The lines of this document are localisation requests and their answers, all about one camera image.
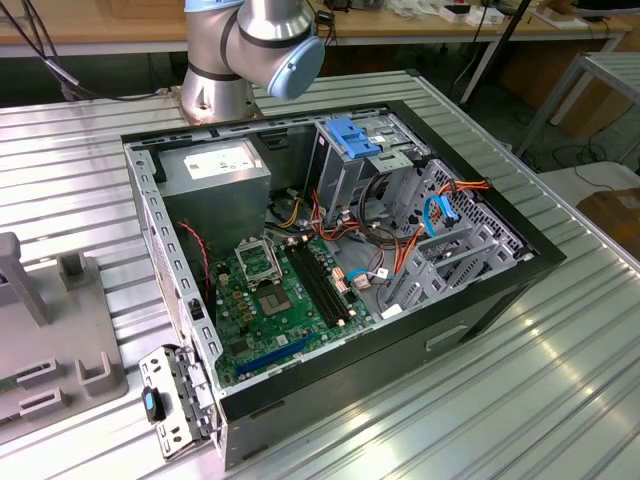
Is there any blue disk data wire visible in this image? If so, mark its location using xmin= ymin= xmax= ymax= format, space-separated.
xmin=422 ymin=195 xmax=460 ymax=239

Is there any orange disk power wire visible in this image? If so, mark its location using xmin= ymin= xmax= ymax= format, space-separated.
xmin=392 ymin=177 xmax=494 ymax=279

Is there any grey metal disk bay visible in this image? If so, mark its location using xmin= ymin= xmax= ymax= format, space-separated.
xmin=384 ymin=219 xmax=531 ymax=321

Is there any black RAM slot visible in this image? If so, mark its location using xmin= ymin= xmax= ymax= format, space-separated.
xmin=285 ymin=242 xmax=341 ymax=329
xmin=297 ymin=238 xmax=351 ymax=324

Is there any grey optical drive cage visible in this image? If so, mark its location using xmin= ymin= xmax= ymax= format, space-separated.
xmin=305 ymin=112 xmax=434 ymax=226

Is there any CPU socket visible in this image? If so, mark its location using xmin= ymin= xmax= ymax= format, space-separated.
xmin=255 ymin=283 xmax=295 ymax=320

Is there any metal socket cover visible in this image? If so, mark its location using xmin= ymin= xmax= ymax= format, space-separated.
xmin=234 ymin=238 xmax=280 ymax=290

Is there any green motherboard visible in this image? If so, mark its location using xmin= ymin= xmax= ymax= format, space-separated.
xmin=212 ymin=234 xmax=381 ymax=391

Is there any blue plastic cage latch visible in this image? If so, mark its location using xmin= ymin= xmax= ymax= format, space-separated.
xmin=324 ymin=115 xmax=384 ymax=161

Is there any grey power supply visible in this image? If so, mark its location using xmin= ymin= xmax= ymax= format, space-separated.
xmin=154 ymin=137 xmax=274 ymax=261

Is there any blue expansion slot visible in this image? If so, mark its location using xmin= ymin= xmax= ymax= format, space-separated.
xmin=234 ymin=333 xmax=316 ymax=379

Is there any black PC case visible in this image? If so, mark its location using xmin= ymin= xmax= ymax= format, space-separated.
xmin=119 ymin=99 xmax=569 ymax=471

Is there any wooden desk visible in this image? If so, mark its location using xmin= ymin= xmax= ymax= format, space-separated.
xmin=319 ymin=0 xmax=634 ymax=106
xmin=0 ymin=0 xmax=190 ymax=59

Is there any black tripod leg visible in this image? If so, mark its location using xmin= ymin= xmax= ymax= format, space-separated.
xmin=459 ymin=0 xmax=532 ymax=105

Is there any white box black top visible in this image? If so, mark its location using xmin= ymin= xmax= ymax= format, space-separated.
xmin=439 ymin=3 xmax=471 ymax=24

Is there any grey parts rack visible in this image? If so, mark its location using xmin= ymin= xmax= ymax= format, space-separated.
xmin=0 ymin=230 xmax=130 ymax=426

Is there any brown cardboard box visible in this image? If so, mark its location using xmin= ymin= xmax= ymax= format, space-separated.
xmin=499 ymin=47 xmax=636 ymax=141
xmin=577 ymin=187 xmax=640 ymax=251

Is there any green circuit board part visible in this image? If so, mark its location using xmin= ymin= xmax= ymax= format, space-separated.
xmin=0 ymin=372 xmax=39 ymax=397

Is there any orange red wire bundle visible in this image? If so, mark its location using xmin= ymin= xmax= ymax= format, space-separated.
xmin=299 ymin=189 xmax=381 ymax=246

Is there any yellow black wire bundle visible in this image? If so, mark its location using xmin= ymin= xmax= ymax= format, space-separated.
xmin=269 ymin=187 xmax=309 ymax=231

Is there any pale blue labelled wire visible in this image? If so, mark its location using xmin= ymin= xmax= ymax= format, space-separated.
xmin=345 ymin=268 xmax=391 ymax=282

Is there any thick black cable bundle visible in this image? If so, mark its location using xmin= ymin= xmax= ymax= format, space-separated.
xmin=358 ymin=173 xmax=397 ymax=242

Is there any red black twisted wire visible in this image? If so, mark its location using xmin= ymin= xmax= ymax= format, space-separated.
xmin=176 ymin=219 xmax=215 ymax=301

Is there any silver slot cover bracket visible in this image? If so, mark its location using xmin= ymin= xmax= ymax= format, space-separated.
xmin=137 ymin=344 xmax=221 ymax=461

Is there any black blue bracket latch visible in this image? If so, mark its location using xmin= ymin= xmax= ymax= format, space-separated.
xmin=141 ymin=387 xmax=167 ymax=425

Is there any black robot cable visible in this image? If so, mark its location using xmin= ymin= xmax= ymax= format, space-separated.
xmin=0 ymin=0 xmax=169 ymax=101

